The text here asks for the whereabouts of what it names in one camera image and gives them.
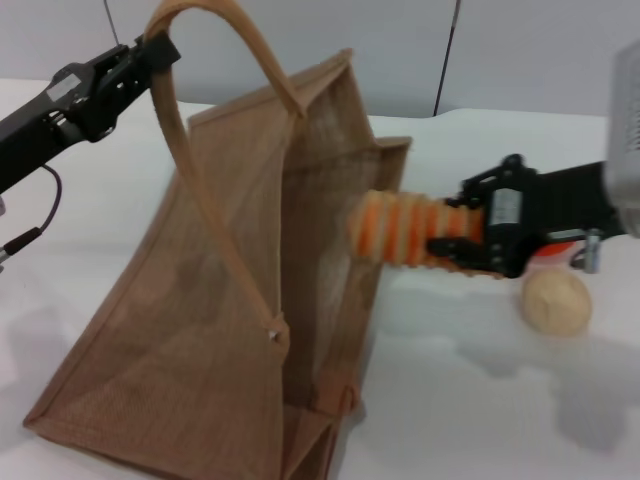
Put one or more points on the orange striped bread loaf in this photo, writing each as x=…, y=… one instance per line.
x=400, y=230

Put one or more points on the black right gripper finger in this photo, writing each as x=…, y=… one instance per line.
x=460, y=252
x=475, y=192

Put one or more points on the brown jute handbag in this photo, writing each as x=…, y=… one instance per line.
x=175, y=325

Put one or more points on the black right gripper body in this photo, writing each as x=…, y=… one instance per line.
x=550, y=205

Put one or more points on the orange persimmon toy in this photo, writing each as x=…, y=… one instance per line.
x=555, y=251

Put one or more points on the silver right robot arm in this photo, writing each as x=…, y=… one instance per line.
x=625, y=140

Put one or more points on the beige egg yolk pastry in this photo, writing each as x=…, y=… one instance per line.
x=557, y=300

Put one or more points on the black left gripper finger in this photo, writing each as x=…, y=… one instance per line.
x=162, y=54
x=140, y=43

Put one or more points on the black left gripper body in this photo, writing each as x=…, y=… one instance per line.
x=65, y=110

